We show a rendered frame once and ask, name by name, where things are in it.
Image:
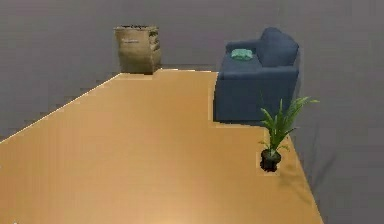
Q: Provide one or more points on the black plant pot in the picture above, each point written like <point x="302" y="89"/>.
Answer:
<point x="269" y="161"/>

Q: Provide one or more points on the blue sofa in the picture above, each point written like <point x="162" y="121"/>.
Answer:
<point x="246" y="90"/>

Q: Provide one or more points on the green house plant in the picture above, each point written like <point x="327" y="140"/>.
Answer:
<point x="280" y="125"/>

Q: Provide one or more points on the teal cushion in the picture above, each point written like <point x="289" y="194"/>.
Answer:
<point x="242" y="54"/>

